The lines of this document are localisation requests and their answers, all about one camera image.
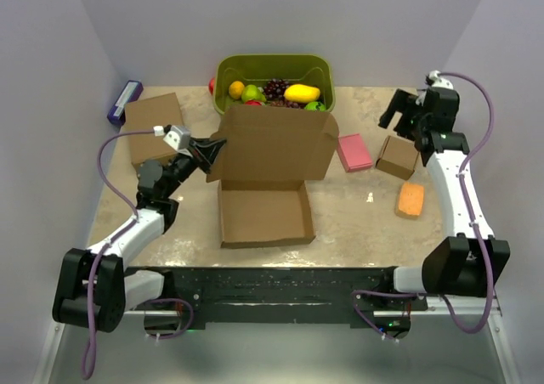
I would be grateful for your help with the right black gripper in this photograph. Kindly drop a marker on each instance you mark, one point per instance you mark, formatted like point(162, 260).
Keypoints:
point(403, 103)

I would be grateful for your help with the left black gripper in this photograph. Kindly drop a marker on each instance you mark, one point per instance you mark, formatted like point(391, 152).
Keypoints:
point(204, 152)

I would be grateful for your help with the brown cardboard paper box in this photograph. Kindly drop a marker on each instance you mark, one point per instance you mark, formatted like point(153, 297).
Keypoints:
point(262, 170)

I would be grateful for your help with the orange sponge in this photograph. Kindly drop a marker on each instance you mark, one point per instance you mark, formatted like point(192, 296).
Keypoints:
point(410, 201)

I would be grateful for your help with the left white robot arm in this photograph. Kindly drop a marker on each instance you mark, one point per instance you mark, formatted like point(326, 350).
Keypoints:
point(93, 289)

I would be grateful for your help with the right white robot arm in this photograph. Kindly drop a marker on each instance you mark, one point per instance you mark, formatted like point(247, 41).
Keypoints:
point(470, 259)

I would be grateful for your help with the small brown cardboard box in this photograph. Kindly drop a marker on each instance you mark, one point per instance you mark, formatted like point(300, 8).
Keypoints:
point(397, 157)

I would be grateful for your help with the closed brown cardboard box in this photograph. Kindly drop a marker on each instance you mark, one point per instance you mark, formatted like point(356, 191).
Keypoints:
point(145, 114)

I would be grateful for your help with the purple white box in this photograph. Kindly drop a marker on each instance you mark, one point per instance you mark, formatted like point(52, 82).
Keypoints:
point(130, 93)

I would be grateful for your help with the red fruit behind bin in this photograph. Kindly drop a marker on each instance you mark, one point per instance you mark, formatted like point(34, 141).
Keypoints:
point(211, 85)

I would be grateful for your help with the pink sponge block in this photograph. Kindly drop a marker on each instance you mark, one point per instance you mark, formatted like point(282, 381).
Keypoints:
point(353, 153)

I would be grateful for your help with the orange fruit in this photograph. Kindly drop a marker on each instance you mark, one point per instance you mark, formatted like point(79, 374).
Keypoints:
point(236, 89)

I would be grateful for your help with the green pear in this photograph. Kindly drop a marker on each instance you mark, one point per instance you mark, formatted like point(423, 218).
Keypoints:
point(252, 92)

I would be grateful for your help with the lower purple grapes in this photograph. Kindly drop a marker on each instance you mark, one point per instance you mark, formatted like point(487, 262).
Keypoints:
point(286, 104)

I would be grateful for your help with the purple grapes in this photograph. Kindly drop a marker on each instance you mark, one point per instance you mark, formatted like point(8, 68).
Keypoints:
point(275, 89)
point(286, 104)

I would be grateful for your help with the upper purple grapes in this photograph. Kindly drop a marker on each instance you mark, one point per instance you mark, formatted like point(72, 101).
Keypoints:
point(275, 89)

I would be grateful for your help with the olive green plastic bin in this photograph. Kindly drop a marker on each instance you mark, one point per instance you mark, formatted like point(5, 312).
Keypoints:
point(258, 69)

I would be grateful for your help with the yellow mango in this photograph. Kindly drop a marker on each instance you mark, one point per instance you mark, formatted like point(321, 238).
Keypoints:
point(303, 94)

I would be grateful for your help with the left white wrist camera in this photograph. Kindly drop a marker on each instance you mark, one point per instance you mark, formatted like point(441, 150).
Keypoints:
point(175, 136)

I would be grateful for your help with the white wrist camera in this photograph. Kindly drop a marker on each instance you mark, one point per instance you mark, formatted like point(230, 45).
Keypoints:
point(434, 79)
point(175, 136)

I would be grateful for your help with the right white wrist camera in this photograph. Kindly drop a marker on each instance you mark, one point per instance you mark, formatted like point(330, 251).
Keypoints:
point(434, 79)

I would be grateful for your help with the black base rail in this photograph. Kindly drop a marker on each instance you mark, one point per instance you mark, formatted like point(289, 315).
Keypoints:
point(334, 296)

